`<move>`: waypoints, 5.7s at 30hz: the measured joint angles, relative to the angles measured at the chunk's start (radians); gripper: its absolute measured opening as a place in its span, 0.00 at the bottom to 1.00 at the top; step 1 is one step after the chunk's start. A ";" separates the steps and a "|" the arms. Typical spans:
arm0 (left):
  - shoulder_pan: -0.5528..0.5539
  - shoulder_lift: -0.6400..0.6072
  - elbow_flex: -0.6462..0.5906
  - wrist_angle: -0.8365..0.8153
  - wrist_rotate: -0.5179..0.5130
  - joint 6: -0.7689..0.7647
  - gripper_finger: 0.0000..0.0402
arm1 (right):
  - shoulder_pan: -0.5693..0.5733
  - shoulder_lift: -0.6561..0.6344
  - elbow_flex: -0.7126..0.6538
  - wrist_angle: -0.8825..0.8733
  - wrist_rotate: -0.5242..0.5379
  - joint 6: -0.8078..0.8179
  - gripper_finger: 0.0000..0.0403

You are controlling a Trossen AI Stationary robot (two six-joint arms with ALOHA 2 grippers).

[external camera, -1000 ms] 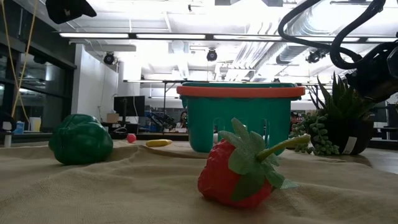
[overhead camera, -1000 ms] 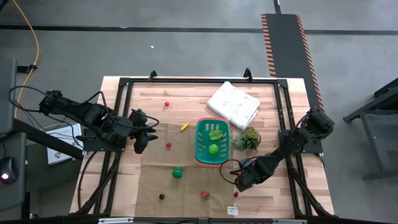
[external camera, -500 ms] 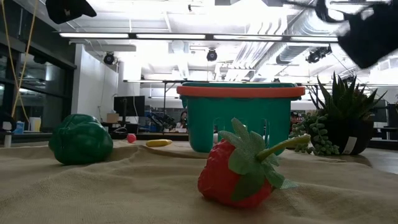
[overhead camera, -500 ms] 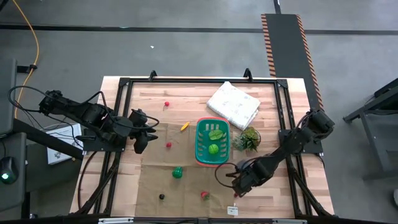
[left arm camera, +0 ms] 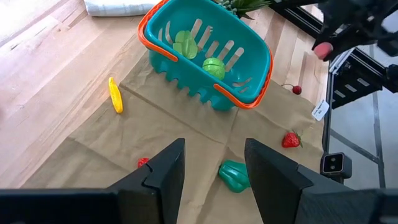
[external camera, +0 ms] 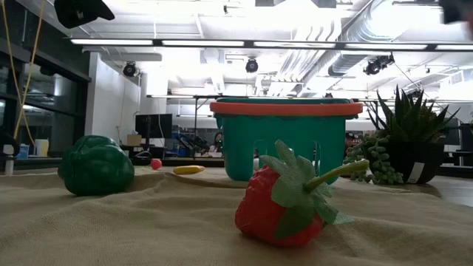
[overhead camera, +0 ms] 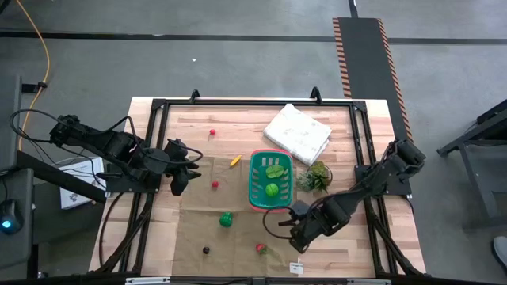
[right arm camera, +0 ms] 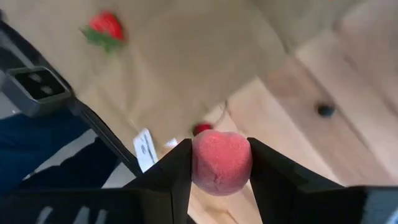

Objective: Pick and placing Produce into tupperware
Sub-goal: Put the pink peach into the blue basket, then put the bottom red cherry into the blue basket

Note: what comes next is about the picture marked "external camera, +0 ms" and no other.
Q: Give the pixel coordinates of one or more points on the yellow toy pepper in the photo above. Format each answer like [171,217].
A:
[188,169]

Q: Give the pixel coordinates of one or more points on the tan cloth mat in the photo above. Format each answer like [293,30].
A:
[148,229]

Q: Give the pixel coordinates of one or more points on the dark green toy bell pepper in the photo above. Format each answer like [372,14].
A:
[96,166]

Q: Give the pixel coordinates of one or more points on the white plastic post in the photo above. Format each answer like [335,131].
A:
[9,166]

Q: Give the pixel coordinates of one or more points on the teal basket orange rim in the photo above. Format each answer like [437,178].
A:
[240,147]

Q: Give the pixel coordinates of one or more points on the plain cardboard box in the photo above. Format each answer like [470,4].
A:
[133,140]

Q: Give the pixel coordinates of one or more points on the red toy strawberry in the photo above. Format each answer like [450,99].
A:
[258,214]

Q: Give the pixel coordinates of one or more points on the long LED light bar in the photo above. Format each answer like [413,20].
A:
[203,43]

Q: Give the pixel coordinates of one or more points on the red toy raspberry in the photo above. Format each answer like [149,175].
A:
[156,164]

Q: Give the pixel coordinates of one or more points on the white bucket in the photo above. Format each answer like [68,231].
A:
[41,147]

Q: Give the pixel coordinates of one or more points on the blue box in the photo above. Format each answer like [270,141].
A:
[23,152]

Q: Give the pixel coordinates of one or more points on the black computer monitor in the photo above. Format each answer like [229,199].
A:
[153,125]

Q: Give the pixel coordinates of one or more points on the black ceiling spotlight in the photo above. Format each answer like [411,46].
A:
[377,64]
[129,69]
[251,65]

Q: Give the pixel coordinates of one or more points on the potted artificial succulent plant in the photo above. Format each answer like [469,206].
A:
[410,125]

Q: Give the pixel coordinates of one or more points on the person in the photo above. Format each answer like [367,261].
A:
[351,142]
[217,144]

